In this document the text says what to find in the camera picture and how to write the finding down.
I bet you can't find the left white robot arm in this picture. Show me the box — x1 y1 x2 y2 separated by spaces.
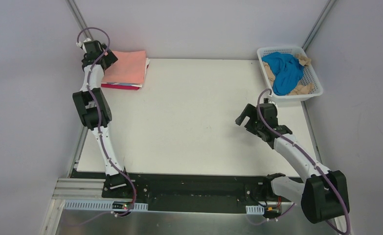
72 38 128 190

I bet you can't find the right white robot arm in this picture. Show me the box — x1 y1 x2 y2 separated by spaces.
235 103 350 224

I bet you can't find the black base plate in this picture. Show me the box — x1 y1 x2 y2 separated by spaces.
102 173 278 214

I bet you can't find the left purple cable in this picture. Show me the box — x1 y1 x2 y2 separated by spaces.
65 27 138 226

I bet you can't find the aluminium frame post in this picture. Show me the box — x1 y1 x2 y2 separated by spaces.
302 0 338 51
66 0 104 42

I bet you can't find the right controller board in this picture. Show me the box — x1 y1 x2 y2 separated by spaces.
264 207 281 218

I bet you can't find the pink t shirt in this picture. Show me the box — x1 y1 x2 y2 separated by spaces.
102 50 149 85

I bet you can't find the blue t shirt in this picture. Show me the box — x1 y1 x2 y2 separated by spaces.
261 52 304 96

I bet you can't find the white plastic basket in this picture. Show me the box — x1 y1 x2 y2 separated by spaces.
257 46 323 103

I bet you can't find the left aluminium frame post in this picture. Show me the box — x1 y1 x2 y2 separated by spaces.
66 0 104 42

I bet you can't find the right aluminium frame post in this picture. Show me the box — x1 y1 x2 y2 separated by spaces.
302 0 338 51

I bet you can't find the controller board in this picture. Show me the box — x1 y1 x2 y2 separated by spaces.
264 207 281 218
112 201 135 212

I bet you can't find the beige t shirt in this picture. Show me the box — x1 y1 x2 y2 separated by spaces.
262 53 315 95

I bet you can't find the folded white printed t shirt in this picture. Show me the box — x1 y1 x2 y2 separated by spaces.
102 57 150 88

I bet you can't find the left controller board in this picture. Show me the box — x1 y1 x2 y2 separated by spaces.
112 201 135 212

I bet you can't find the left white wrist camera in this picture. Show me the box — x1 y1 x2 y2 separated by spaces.
76 38 92 51

